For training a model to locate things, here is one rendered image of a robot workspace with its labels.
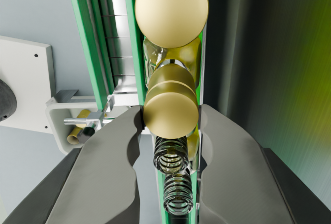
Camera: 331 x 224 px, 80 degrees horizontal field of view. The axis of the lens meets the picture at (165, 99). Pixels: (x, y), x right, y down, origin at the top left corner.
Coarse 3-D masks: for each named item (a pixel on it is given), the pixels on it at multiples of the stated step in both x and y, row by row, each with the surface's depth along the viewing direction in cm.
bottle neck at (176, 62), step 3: (165, 60) 17; (168, 60) 17; (171, 60) 17; (174, 60) 17; (177, 60) 17; (162, 63) 17; (165, 63) 16; (168, 63) 16; (171, 63) 16; (174, 63) 16; (177, 63) 16; (180, 63) 17; (183, 63) 17; (159, 66) 17; (183, 66) 16; (186, 66) 17; (156, 69) 17
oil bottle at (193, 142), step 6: (198, 132) 25; (192, 138) 24; (198, 138) 24; (192, 144) 23; (198, 144) 24; (192, 150) 23; (198, 150) 23; (192, 156) 23; (198, 156) 24; (192, 162) 23; (198, 162) 24; (192, 168) 24
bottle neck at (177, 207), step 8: (168, 176) 21; (176, 176) 21; (184, 176) 21; (168, 184) 20; (176, 184) 20; (184, 184) 20; (168, 192) 19; (176, 192) 19; (184, 192) 19; (192, 192) 20; (168, 200) 19; (176, 200) 21; (184, 200) 18; (192, 200) 19; (168, 208) 19; (176, 208) 20; (184, 208) 20; (192, 208) 19
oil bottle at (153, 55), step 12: (144, 48) 18; (156, 48) 17; (168, 48) 17; (180, 48) 17; (192, 48) 17; (144, 60) 18; (156, 60) 17; (180, 60) 17; (192, 60) 17; (192, 72) 18
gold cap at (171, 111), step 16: (160, 80) 13; (176, 80) 12; (192, 80) 14; (160, 96) 11; (176, 96) 11; (192, 96) 11; (144, 112) 12; (160, 112) 12; (176, 112) 11; (192, 112) 11; (160, 128) 12; (176, 128) 12; (192, 128) 12
